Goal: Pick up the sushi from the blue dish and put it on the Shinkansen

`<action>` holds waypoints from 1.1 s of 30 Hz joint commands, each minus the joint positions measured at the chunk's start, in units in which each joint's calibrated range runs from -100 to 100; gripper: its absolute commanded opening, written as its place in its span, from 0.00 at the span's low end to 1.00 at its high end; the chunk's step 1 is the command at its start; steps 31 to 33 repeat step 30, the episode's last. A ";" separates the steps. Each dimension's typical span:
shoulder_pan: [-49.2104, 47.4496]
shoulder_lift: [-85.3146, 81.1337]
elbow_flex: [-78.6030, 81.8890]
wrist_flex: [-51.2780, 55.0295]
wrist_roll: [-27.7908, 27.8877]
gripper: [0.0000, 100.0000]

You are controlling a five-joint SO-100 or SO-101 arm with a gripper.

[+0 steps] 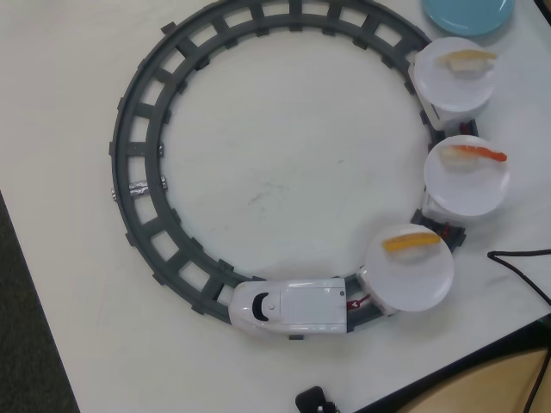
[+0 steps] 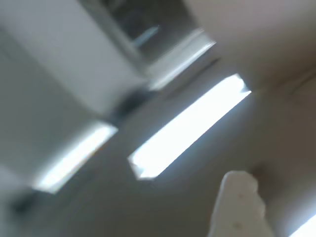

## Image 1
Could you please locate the yellow egg sushi piece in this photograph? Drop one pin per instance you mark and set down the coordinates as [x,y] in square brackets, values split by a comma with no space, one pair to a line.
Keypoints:
[409,242]

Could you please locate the white Shinkansen toy locomotive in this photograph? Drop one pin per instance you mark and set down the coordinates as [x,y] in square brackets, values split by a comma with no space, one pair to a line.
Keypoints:
[301,305]

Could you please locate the orange shrimp sushi piece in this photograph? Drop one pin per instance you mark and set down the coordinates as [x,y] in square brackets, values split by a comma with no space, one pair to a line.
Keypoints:
[469,152]

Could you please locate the silver foil tape strip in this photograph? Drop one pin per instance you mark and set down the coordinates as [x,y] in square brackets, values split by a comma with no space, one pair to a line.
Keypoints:
[139,189]

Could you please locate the grey circular toy rail track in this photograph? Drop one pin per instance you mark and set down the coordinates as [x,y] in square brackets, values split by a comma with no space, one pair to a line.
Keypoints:
[129,129]

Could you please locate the white round plate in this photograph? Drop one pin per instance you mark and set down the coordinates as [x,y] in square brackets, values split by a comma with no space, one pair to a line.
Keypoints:
[452,92]
[409,284]
[465,189]

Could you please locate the blue round dish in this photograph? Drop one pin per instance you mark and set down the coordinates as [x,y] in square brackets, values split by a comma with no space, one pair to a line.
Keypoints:
[465,17]

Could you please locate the red train coupler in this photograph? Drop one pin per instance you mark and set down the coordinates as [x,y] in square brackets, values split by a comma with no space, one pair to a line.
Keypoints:
[448,230]
[355,303]
[466,127]

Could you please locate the pale tan sushi piece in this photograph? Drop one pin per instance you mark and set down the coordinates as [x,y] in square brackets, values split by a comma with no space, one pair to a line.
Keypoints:
[465,60]

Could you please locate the black plug adapter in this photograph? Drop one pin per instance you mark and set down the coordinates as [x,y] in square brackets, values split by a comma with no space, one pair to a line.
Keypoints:
[312,398]

